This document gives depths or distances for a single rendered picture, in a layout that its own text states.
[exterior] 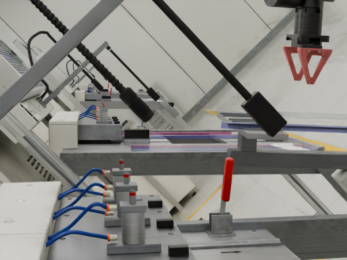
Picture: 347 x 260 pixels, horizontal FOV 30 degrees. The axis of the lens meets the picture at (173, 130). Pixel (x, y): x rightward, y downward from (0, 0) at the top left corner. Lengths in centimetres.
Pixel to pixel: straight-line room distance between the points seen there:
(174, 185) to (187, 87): 323
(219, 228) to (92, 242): 30
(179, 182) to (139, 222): 474
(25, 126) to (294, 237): 87
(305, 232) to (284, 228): 3
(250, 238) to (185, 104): 753
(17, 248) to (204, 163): 118
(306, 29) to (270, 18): 730
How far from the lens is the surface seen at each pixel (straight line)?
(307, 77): 135
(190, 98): 841
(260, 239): 89
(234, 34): 853
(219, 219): 91
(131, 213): 60
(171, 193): 535
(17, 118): 164
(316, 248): 99
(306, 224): 98
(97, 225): 73
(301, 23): 137
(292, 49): 144
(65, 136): 187
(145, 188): 532
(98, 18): 63
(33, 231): 63
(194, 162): 171
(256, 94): 65
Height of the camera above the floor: 131
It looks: 9 degrees down
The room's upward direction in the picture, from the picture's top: 44 degrees counter-clockwise
